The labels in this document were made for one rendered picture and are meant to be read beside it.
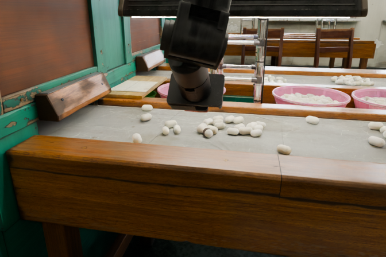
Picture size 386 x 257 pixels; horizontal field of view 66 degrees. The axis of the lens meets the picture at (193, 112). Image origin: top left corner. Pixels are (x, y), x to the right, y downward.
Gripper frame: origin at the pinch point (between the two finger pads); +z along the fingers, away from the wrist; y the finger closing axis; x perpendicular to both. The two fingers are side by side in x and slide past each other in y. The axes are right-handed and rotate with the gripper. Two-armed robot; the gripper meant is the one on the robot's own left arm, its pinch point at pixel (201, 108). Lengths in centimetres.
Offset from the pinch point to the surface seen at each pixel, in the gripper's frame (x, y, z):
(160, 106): -12.9, 19.2, 31.9
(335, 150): 2.4, -30.7, 15.1
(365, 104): -22, -49, 41
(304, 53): -172, -68, 237
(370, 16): -355, -208, 393
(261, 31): -35.4, -12.4, 20.5
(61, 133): 4.8, 39.1, 13.0
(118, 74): -30, 42, 42
